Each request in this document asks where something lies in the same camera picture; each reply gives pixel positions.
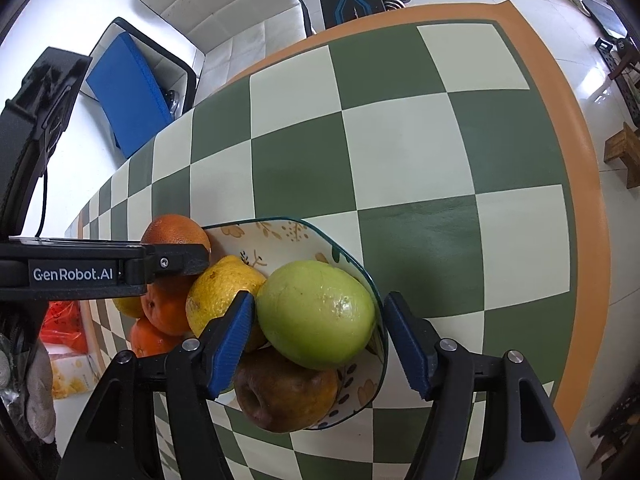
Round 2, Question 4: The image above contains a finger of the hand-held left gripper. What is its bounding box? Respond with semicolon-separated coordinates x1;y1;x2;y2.
0;47;93;239
125;243;212;287

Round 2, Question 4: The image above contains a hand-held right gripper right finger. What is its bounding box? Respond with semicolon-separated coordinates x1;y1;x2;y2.
382;291;586;480

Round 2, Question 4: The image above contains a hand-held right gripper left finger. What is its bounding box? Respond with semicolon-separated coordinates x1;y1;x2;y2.
55;291;256;480

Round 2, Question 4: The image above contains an orange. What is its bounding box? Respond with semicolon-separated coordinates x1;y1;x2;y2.
140;214;212;337
130;316;183;359

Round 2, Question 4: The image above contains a yellow citrus fruit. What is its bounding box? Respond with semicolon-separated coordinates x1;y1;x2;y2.
185;255;269;353
112;296;147;319

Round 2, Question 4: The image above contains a floral oval plate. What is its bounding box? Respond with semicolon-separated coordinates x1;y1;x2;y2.
200;217;390;432

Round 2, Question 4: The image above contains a dark brown apple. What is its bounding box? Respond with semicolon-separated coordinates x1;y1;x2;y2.
233;345;340;434

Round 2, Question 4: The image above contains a green apple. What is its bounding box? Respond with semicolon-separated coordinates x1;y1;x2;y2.
255;260;377;372

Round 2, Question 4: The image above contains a red plastic bag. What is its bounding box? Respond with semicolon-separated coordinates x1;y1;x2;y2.
40;302;93;356

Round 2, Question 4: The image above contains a blue mat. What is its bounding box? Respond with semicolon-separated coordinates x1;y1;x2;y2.
86;34;173;158

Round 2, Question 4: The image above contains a yellow snack bag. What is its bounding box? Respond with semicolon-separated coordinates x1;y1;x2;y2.
50;352;103;401

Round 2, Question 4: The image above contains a green white checkered tablecloth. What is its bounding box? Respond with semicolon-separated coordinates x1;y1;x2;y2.
65;2;612;480

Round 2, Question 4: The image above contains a white padded chair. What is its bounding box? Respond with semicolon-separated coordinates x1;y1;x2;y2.
135;0;313;91

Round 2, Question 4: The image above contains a small wooden stool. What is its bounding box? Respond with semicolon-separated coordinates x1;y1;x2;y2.
603;122;640;189

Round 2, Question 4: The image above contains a treadmill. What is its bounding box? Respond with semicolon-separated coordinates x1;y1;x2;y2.
565;0;630;39

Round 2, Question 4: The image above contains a black cable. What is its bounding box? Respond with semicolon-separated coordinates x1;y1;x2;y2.
35;169;49;239

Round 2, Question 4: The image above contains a black perforated rail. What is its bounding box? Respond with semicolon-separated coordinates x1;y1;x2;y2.
595;37;640;127

